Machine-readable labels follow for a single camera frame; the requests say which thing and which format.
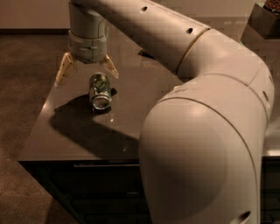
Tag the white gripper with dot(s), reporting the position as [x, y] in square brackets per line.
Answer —
[87, 48]

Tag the green soda can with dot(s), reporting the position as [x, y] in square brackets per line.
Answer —
[99, 91]

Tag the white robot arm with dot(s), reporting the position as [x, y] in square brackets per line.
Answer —
[201, 146]

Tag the dark drawer cabinet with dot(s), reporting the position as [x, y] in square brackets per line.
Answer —
[95, 192]

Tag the dark box with snacks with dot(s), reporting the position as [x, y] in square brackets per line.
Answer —
[263, 24]

